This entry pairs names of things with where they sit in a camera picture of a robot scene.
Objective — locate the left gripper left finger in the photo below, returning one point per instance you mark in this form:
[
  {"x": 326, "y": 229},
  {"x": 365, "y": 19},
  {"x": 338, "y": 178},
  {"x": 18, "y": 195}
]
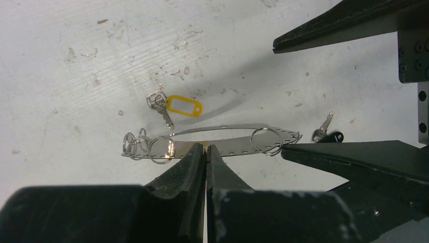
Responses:
[{"x": 168, "y": 209}]

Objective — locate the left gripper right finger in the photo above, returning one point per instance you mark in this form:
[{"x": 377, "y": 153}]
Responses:
[{"x": 238, "y": 213}]

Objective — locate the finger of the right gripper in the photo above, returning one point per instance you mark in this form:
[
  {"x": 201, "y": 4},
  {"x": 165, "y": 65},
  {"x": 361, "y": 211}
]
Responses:
[{"x": 393, "y": 168}]

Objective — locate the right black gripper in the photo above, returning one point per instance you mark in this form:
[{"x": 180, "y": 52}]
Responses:
[{"x": 375, "y": 214}]

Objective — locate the key with black head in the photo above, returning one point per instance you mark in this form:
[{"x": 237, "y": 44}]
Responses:
[{"x": 321, "y": 134}]

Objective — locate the key with yellow tag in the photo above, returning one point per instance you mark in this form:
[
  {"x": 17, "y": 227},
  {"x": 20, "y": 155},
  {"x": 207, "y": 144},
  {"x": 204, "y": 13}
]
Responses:
[{"x": 164, "y": 104}]

